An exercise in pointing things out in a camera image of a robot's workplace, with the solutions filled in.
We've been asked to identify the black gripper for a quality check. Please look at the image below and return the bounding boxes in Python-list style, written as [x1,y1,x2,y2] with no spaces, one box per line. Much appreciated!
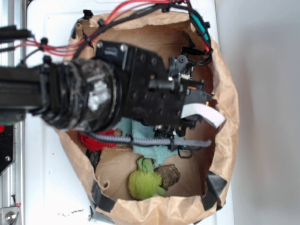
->
[95,41,211,137]

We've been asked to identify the teal cloth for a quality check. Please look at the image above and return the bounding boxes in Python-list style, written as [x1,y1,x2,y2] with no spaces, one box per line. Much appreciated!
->
[113,118,178,167]

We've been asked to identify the red crumpled object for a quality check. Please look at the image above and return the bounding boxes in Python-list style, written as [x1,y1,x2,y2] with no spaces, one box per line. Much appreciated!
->
[79,133,117,152]

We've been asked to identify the brown rock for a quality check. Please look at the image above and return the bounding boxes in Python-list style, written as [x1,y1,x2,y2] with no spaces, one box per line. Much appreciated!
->
[154,164,180,191]

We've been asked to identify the brown paper bag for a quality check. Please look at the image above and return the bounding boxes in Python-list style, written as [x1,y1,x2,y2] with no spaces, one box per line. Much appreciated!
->
[56,12,240,225]

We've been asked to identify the green fuzzy toy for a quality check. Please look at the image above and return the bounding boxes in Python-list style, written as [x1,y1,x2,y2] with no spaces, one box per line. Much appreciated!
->
[128,157,166,200]

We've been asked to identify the grey braided cable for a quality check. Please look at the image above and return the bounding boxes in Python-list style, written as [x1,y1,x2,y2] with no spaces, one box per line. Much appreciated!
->
[82,132,212,148]

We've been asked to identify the white ribbon cable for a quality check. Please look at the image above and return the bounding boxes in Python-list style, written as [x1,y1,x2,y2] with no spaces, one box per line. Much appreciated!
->
[180,103,226,128]

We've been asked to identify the red wires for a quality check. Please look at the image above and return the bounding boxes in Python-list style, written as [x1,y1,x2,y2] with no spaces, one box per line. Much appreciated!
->
[22,0,213,57]

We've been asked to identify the aluminium frame rail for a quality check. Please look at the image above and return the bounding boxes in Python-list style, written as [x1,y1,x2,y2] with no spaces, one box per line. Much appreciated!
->
[0,0,26,225]

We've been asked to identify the metal corner bracket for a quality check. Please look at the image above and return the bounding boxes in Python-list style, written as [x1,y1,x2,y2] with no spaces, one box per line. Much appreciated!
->
[0,206,22,225]

